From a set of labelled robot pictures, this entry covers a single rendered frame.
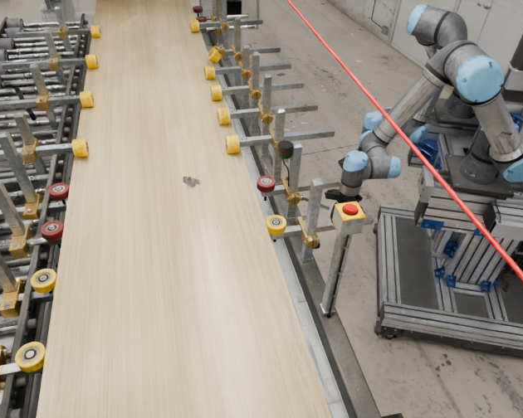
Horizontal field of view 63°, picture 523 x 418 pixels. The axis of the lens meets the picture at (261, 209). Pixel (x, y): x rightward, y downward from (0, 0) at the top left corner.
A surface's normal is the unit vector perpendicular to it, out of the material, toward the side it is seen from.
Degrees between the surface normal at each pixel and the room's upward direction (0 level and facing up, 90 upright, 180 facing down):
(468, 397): 0
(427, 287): 0
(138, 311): 0
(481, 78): 84
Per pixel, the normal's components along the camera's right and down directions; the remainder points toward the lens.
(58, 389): 0.03, -0.73
